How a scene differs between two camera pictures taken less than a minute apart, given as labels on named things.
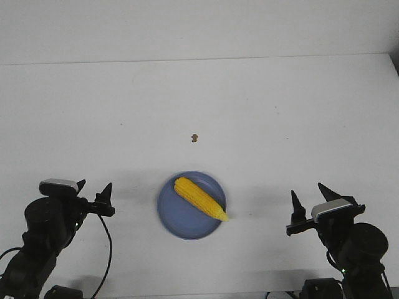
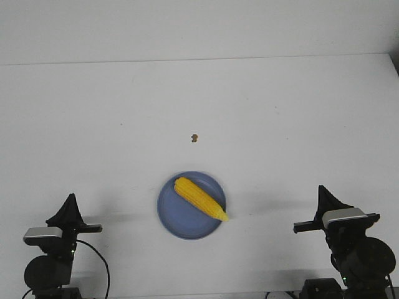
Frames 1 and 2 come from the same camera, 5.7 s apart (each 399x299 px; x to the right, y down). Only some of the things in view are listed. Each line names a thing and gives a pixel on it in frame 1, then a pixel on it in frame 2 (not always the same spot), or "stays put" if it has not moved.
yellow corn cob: (201, 199) stays put
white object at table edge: (278, 295) stays put
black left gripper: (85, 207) to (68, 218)
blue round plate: (181, 217) stays put
